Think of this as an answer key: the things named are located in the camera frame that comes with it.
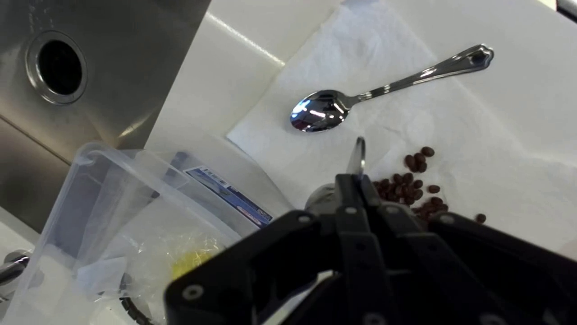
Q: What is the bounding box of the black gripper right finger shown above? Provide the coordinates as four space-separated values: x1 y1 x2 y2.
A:
359 177 577 325

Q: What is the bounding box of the clear plastic storage container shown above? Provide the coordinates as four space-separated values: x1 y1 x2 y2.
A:
0 141 291 325

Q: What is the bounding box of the blue and white packet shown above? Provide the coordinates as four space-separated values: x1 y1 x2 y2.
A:
170 150 276 229

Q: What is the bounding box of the pile of coffee beans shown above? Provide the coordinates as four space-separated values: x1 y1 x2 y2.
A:
374 145 491 229

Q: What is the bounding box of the small white paper napkin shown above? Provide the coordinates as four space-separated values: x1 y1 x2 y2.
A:
226 0 577 201

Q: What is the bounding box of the stainless steel sink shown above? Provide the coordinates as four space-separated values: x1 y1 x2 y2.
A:
0 0 213 233

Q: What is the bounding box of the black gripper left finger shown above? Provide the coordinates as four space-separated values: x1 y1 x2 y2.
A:
164 173 401 325

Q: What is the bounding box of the yellow sponge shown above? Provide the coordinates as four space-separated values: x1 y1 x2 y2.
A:
170 240 222 282

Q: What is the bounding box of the silver metal spoon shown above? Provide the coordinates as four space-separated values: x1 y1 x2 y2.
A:
289 42 496 134

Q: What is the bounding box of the large white paper sheet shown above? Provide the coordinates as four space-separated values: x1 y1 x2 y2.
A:
336 137 577 260

